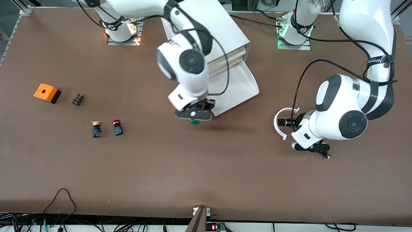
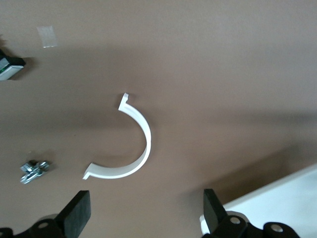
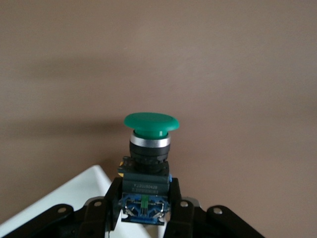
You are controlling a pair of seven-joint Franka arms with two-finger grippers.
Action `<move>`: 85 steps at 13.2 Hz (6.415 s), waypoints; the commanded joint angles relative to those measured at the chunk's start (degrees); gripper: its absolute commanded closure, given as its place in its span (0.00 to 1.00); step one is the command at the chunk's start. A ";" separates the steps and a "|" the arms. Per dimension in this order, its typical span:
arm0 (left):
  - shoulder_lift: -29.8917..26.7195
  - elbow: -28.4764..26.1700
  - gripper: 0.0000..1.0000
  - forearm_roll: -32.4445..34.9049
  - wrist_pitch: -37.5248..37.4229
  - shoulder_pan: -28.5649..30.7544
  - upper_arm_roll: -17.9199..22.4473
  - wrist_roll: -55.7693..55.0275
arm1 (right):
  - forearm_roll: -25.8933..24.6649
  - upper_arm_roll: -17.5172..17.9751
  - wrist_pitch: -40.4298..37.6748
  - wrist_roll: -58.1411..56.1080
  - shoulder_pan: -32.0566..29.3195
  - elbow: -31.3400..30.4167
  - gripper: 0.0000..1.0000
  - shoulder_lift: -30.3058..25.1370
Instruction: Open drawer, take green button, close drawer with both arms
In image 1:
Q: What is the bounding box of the red push button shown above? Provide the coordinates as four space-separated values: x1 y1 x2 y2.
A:
112 120 124 136

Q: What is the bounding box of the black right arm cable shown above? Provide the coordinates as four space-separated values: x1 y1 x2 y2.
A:
76 0 230 96

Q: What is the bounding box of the small board with red light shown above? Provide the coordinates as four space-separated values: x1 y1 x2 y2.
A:
205 222 226 232

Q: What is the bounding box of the black cable on table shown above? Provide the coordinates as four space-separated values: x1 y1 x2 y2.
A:
229 14 284 29

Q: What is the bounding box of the orange button enclosure box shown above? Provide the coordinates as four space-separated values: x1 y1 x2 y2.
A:
33 83 61 104

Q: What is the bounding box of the white drawer cabinet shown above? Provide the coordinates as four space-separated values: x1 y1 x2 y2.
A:
160 0 251 70

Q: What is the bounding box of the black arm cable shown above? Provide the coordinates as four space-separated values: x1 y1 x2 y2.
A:
76 0 230 96
291 0 398 131

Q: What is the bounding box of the white plastic drawer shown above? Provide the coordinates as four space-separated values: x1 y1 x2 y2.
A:
208 60 260 117
208 46 249 70
209 53 248 73

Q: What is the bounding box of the grey metal post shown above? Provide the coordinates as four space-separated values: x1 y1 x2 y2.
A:
185 206 210 232

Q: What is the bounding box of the white curved plastic strip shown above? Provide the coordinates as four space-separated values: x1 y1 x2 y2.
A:
274 107 300 141

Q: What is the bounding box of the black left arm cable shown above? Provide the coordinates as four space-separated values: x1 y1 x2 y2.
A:
291 0 398 131

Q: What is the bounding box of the black looped cable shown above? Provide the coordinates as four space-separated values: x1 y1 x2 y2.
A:
43 188 77 224

